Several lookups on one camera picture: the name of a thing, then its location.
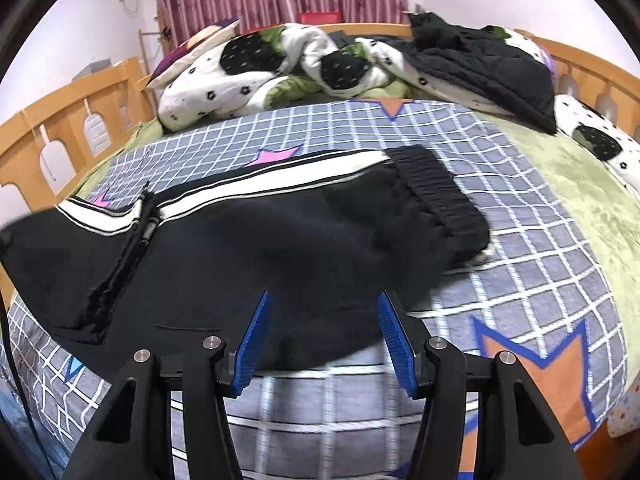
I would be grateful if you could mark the light purple pillow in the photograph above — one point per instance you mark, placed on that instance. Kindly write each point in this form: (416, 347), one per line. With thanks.
(550, 64)

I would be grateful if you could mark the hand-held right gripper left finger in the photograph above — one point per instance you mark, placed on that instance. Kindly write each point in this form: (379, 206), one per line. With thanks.
(252, 342)

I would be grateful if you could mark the wooden bed frame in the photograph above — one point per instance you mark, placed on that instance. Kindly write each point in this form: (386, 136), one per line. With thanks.
(65, 105)

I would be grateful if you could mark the green fleece bed sheet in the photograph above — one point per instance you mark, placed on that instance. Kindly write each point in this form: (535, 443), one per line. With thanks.
(600, 220)

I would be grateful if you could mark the star printed cloth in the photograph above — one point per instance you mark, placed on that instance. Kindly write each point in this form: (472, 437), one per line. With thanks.
(625, 417)

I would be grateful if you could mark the black pants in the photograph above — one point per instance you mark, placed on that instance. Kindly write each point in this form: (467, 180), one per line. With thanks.
(250, 260)

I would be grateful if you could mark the wooden rack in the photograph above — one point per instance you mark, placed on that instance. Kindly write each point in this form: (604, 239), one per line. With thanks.
(141, 40)

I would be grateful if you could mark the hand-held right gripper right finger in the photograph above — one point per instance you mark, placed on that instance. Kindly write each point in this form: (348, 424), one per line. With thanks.
(395, 347)

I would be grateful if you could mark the white strawberry print quilt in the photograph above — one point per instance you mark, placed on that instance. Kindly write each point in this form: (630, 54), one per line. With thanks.
(200, 95)

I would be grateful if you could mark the purple patterned pillow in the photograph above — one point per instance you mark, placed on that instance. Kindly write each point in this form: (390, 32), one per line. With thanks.
(195, 50)

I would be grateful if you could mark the red chair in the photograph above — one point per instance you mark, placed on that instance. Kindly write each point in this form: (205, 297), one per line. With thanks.
(320, 17)

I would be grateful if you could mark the grey box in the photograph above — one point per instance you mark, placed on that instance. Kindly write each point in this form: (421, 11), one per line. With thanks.
(92, 69)

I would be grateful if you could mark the white strawberry print pillow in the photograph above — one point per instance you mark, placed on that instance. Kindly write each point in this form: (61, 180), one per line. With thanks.
(595, 135)

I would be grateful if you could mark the grey grid patterned sheet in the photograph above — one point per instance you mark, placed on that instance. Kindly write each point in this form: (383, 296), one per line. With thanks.
(525, 260)

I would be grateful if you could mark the black jacket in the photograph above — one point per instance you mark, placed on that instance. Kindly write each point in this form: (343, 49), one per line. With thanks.
(480, 70)

